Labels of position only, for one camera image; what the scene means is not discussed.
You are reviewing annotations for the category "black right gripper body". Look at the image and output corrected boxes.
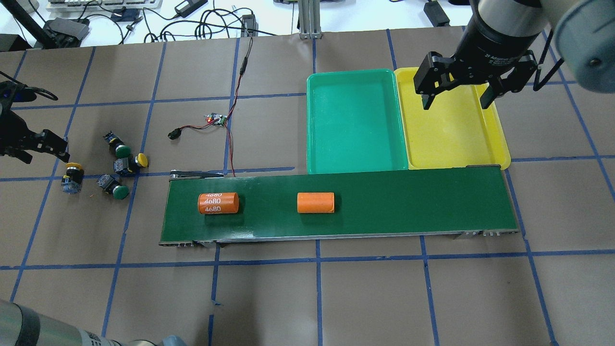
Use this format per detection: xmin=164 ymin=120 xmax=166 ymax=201
xmin=452 ymin=22 xmax=538 ymax=87

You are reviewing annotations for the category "green conveyor belt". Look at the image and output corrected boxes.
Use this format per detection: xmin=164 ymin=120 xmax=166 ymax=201
xmin=159 ymin=166 xmax=517 ymax=246

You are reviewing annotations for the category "black barrel plug connector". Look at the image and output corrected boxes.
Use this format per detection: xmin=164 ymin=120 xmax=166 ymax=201
xmin=168 ymin=128 xmax=183 ymax=140

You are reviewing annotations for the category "yellow plastic tray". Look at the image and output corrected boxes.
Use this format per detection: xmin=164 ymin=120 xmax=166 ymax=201
xmin=394 ymin=67 xmax=511 ymax=170

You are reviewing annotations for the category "red black power cable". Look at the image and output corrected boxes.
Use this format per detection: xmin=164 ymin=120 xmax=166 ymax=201
xmin=173 ymin=36 xmax=255 ymax=177

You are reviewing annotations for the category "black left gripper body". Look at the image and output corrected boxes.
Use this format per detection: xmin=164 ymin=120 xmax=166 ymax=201
xmin=0 ymin=81 xmax=31 ymax=156

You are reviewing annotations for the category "aluminium frame post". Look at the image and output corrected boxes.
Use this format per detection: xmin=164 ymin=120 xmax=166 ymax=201
xmin=298 ymin=0 xmax=322 ymax=39

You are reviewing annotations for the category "black power adapter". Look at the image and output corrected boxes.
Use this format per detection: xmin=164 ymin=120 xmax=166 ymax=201
xmin=422 ymin=0 xmax=450 ymax=27

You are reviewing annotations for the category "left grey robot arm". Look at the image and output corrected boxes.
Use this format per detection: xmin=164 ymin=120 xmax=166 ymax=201
xmin=0 ymin=77 xmax=122 ymax=346

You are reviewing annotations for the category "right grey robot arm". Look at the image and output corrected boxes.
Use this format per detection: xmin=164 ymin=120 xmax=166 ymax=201
xmin=414 ymin=0 xmax=615 ymax=110

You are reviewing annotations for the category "orange cylinder marked 4680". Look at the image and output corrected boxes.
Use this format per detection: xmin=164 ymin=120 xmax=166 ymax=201
xmin=197 ymin=192 xmax=240 ymax=215

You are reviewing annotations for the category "green push button switch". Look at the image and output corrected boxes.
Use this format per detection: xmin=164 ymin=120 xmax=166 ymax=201
xmin=96 ymin=174 xmax=130 ymax=200
xmin=103 ymin=131 xmax=132 ymax=159

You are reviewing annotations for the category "green plastic tray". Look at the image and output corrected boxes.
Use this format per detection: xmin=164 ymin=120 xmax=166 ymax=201
xmin=306 ymin=69 xmax=409 ymax=174

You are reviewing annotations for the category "plain orange cylinder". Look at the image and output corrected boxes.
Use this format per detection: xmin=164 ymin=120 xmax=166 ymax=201
xmin=296 ymin=192 xmax=335 ymax=214

